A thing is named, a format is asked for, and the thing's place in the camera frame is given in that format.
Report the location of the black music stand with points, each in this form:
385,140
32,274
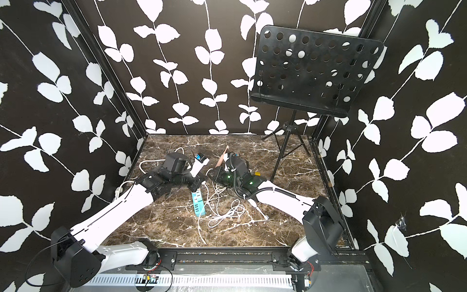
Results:
310,71

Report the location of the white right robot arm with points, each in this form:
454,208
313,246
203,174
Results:
322,223

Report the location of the teal power strip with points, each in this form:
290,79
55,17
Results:
198,203

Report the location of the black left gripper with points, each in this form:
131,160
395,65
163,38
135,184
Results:
198,180

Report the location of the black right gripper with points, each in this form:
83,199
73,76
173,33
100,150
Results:
219,175

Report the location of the pink electric toothbrush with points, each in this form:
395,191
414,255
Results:
222,157

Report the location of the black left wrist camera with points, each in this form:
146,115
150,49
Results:
175,163

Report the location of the white electric toothbrush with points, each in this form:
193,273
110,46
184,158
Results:
254,204

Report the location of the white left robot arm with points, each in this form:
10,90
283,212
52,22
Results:
78,254

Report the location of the black front rail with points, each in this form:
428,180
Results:
278,257

